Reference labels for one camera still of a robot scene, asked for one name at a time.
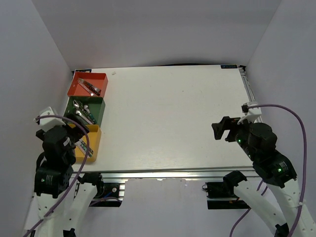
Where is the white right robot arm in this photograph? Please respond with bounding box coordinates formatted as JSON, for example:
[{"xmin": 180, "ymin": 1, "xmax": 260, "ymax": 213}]
[{"xmin": 211, "ymin": 117, "xmax": 316, "ymax": 237}]

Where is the pink handled fork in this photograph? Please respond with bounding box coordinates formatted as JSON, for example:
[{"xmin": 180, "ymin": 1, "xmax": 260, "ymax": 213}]
[{"xmin": 78, "ymin": 78, "xmax": 101, "ymax": 93}]

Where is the orange plastic bin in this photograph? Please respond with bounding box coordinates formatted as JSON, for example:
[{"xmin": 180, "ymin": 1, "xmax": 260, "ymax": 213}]
[{"xmin": 67, "ymin": 72, "xmax": 108, "ymax": 97}]

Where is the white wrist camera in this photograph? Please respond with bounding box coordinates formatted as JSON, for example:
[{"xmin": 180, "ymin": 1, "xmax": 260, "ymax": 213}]
[
  {"xmin": 34, "ymin": 107, "xmax": 65, "ymax": 132},
  {"xmin": 237, "ymin": 102, "xmax": 262, "ymax": 124}
]

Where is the teal handled spoon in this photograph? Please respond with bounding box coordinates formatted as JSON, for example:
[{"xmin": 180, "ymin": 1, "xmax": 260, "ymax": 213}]
[{"xmin": 73, "ymin": 100, "xmax": 97, "ymax": 124}]

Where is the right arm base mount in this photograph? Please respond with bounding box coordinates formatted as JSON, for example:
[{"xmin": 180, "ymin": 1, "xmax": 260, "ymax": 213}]
[{"xmin": 202, "ymin": 182, "xmax": 249, "ymax": 210}]

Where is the green plastic bin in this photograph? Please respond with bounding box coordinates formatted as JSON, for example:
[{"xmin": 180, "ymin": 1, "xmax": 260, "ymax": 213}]
[{"xmin": 64, "ymin": 96, "xmax": 106, "ymax": 126}]

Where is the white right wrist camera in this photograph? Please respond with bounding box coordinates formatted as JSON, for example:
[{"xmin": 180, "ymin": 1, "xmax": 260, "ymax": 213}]
[{"xmin": 237, "ymin": 102, "xmax": 262, "ymax": 124}]

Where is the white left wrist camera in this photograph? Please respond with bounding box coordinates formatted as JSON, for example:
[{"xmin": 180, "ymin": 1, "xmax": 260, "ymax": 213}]
[{"xmin": 34, "ymin": 107, "xmax": 65, "ymax": 132}]

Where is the blue table label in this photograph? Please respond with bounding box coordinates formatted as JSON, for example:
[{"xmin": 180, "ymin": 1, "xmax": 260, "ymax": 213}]
[{"xmin": 220, "ymin": 65, "xmax": 238, "ymax": 69}]

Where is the yellow plastic bin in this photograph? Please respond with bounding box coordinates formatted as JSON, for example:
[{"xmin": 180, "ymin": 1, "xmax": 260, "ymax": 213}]
[{"xmin": 75, "ymin": 125, "xmax": 101, "ymax": 163}]

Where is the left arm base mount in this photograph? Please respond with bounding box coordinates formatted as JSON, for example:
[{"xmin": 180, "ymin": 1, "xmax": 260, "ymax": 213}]
[{"xmin": 90, "ymin": 173, "xmax": 122, "ymax": 207}]

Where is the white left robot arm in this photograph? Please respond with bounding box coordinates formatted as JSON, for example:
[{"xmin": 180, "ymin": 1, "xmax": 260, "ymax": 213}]
[{"xmin": 24, "ymin": 107, "xmax": 104, "ymax": 237}]

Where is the black handled table knife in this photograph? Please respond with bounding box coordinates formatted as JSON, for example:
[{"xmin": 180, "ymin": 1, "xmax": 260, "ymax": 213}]
[{"xmin": 77, "ymin": 139, "xmax": 94, "ymax": 158}]

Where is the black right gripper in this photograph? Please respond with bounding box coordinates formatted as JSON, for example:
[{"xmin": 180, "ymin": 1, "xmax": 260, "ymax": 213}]
[{"xmin": 211, "ymin": 115, "xmax": 258, "ymax": 161}]

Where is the teal handled fork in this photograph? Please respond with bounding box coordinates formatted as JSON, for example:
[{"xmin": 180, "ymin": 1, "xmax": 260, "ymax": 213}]
[{"xmin": 83, "ymin": 82, "xmax": 101, "ymax": 96}]

